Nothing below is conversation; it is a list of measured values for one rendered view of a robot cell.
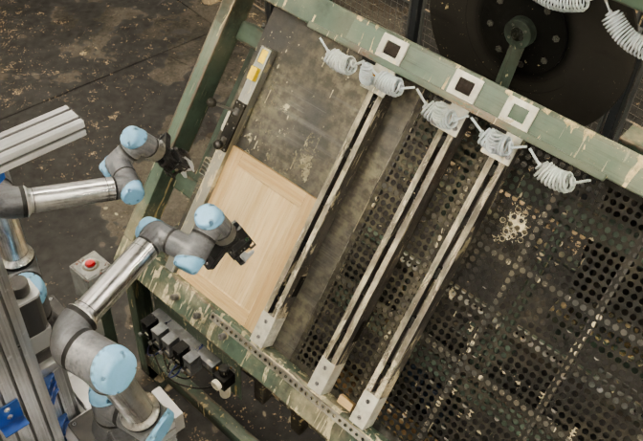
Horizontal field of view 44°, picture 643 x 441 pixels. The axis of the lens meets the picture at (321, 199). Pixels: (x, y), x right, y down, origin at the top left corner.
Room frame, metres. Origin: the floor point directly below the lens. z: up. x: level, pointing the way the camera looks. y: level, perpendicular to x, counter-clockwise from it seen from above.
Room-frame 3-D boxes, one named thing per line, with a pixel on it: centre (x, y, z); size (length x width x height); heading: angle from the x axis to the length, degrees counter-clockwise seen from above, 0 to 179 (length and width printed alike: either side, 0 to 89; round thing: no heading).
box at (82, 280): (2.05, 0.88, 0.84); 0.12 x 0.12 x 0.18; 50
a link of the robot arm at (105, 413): (1.29, 0.59, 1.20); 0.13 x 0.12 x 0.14; 62
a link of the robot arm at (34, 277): (1.65, 0.95, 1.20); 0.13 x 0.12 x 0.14; 29
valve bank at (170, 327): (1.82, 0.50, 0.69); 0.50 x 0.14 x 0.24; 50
